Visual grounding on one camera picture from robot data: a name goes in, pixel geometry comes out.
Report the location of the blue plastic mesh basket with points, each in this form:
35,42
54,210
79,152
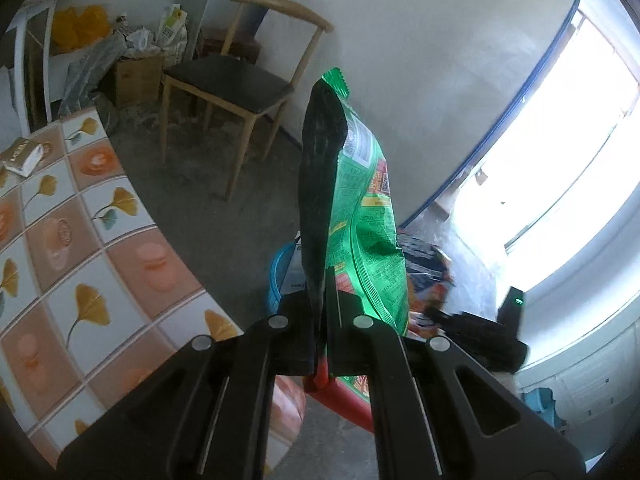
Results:
277,275

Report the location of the small white carton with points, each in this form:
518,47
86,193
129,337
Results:
20,157

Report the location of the dark orange snack bag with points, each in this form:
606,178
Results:
425,270

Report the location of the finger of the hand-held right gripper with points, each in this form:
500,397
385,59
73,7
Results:
437,317

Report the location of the wooden chair dark seat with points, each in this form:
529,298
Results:
225,85

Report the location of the light blue plastic object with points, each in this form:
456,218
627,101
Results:
542,402

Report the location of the white printed bag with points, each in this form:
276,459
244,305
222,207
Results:
172,25

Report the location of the grey plastic bag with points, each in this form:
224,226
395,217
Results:
90,70

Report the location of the cardboard box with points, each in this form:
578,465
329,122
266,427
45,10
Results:
135,77

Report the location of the bright window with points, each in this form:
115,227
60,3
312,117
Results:
565,160

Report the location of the green snack bag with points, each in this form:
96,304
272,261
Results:
370,240

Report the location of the white plastic bag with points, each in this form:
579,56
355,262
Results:
137,40

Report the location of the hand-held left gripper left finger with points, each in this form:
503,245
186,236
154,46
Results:
300,340

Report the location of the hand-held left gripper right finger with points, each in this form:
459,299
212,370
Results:
332,320

